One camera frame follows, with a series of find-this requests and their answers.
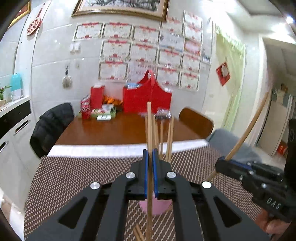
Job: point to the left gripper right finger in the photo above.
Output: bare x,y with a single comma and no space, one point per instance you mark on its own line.
201,211

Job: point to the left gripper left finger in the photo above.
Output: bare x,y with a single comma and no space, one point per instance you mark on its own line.
98,212

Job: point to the wooden chopstick four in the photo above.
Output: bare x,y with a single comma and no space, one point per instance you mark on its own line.
139,232

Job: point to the wooden chopstick three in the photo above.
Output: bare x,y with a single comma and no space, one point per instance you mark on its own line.
135,232

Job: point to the pink cylindrical cup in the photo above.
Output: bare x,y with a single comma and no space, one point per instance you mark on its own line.
158,206

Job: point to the wooden chopstick five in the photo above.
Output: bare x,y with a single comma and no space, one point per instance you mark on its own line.
239,143

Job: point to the wooden chopstick six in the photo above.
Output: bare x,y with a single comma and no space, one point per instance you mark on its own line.
168,142

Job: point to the wooden chopstick two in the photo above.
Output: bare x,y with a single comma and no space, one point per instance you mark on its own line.
172,131

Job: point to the wooden chopstick seven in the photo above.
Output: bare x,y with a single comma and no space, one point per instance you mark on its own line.
155,133

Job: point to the wooden chopstick one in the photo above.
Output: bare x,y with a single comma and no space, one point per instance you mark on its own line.
149,173

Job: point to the wooden chopstick eight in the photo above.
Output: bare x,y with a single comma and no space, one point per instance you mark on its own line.
161,139

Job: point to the wooden chopstick nine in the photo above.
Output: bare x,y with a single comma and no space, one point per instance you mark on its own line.
146,131

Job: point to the right hand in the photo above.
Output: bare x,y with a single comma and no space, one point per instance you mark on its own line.
278,229

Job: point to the brown polka dot tablecloth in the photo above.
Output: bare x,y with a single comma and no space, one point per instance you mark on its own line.
58,179

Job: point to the grey jacket on chair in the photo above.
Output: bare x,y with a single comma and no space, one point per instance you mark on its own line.
224,141

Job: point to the brown wooden chair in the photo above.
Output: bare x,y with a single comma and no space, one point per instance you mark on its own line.
197,122

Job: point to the white sideboard cabinet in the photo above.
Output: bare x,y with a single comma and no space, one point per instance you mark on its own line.
18,161

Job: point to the green tray with items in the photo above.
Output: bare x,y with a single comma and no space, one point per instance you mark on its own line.
106,112

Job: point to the black jacket on chair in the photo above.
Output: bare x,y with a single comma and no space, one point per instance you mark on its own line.
50,127

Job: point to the plastic bag on table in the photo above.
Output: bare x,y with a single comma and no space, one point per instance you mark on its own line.
162,114

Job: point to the red soda can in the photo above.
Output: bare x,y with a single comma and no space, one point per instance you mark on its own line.
85,108

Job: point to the red gift bag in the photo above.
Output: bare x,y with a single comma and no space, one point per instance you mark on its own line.
135,99

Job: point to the red box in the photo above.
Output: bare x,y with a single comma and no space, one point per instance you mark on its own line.
96,96

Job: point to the red diamond door decoration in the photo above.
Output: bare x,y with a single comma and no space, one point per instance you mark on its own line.
223,73

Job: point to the green door curtain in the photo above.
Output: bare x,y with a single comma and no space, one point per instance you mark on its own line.
232,52

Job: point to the potted green plant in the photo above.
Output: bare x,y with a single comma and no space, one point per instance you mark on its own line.
2,90

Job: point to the teal humidifier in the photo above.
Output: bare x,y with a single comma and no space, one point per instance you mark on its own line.
16,87

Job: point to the plum blossom framed painting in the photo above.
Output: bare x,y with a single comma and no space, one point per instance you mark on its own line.
151,9

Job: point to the gold framed red picture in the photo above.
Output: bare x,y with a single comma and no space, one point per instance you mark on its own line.
25,10

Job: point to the hanging wall brush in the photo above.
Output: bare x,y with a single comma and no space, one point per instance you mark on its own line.
67,79

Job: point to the red round wall ornament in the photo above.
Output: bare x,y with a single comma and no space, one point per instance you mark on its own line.
34,24

